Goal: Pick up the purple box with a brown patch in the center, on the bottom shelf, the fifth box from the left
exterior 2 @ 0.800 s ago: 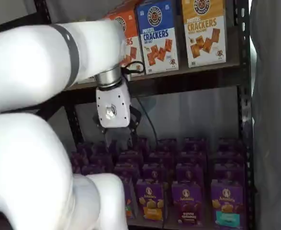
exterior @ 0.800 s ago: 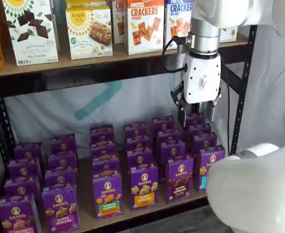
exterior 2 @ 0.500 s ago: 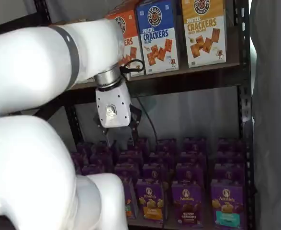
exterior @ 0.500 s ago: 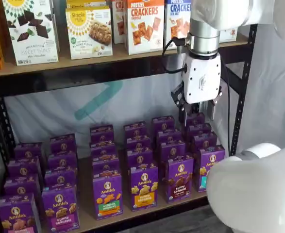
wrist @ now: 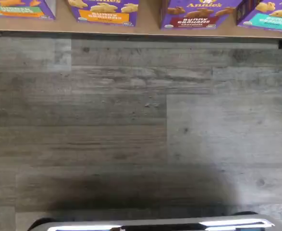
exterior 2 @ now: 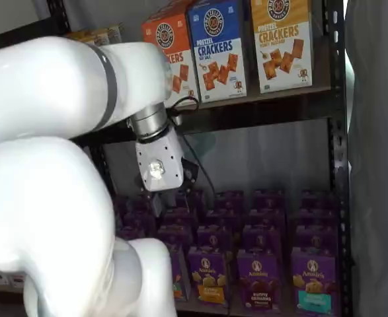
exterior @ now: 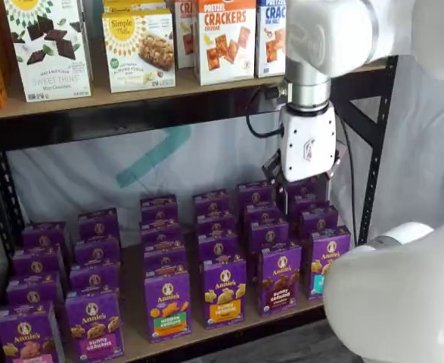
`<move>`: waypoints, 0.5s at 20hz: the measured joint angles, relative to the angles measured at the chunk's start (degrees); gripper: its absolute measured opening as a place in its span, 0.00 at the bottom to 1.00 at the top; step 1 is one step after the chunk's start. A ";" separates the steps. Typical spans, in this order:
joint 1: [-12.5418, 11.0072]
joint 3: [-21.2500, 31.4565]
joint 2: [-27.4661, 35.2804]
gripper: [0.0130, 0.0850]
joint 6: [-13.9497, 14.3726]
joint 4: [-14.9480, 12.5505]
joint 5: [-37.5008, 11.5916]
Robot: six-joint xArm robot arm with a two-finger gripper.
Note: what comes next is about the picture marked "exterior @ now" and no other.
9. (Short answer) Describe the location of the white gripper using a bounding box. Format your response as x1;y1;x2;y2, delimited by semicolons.
262;104;343;215

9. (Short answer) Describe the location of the purple Annie's box teal label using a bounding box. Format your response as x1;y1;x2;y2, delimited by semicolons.
287;178;324;200
300;209;340;239
310;225;352;300
289;196;331;215

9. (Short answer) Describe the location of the purple Annie's box yellow label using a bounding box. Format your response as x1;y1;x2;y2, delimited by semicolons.
192;191;231;217
195;213;234;237
202;259;247;329
197;233;241;264

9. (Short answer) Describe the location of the blue pretzel crackers box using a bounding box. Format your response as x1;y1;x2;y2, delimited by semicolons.
254;0;287;79

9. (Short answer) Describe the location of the orange cheddar pretzel crackers box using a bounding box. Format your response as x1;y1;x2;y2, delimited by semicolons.
174;0;198;70
194;0;256;86

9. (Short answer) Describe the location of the purple Annie's hidden veggies box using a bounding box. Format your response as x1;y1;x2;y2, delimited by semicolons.
140;194;179;224
140;220;185;246
144;241;188;274
144;268;192;344

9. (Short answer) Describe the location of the wooden shelf board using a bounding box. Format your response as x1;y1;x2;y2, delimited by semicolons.
2;226;328;363
0;62;387;122

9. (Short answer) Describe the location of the Simple Mills bar box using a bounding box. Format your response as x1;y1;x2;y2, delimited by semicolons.
102;9;176;94
103;0;168;14

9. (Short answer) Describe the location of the purple Annie's box magenta label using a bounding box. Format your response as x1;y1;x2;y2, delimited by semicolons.
69;261;121;294
73;234;122;265
77;207;120;239
64;290;126;360

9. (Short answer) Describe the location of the black metal shelf rack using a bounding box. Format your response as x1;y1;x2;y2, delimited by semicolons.
0;52;410;363

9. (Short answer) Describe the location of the purple Annie's box pink label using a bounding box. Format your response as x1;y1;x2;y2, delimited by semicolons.
0;301;66;363
20;221;70;250
5;271;64;306
11;244;68;276

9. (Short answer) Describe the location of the white Sweet Thins box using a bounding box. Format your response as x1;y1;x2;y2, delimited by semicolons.
4;0;93;103

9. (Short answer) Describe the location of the pale backdrop sheet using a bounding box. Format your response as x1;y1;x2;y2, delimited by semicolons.
0;56;444;341

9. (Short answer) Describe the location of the thin black cable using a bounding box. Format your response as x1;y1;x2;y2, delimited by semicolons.
337;113;358;243

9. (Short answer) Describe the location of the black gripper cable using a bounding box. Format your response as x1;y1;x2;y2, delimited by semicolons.
245;85;289;138

